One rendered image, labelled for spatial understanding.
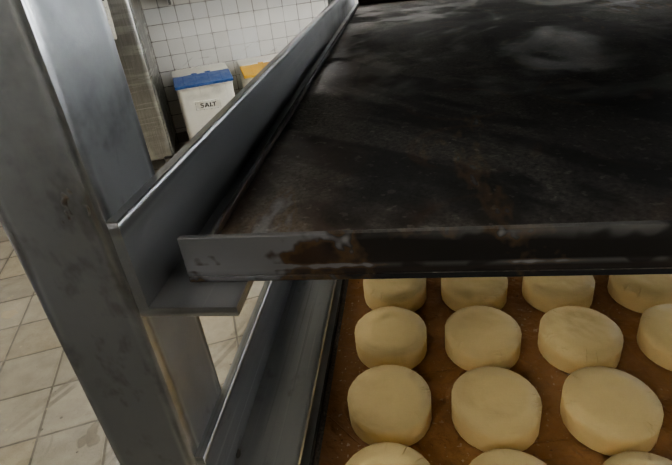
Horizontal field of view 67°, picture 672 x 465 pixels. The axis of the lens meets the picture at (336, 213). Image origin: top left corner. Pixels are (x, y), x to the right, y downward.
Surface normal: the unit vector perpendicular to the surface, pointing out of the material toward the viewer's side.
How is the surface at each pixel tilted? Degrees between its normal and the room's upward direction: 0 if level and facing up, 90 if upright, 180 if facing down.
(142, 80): 90
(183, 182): 90
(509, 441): 90
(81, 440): 0
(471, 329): 0
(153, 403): 90
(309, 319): 0
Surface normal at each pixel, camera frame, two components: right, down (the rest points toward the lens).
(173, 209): 0.99, -0.04
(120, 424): -0.12, 0.49
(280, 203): -0.11, -0.87
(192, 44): 0.27, 0.44
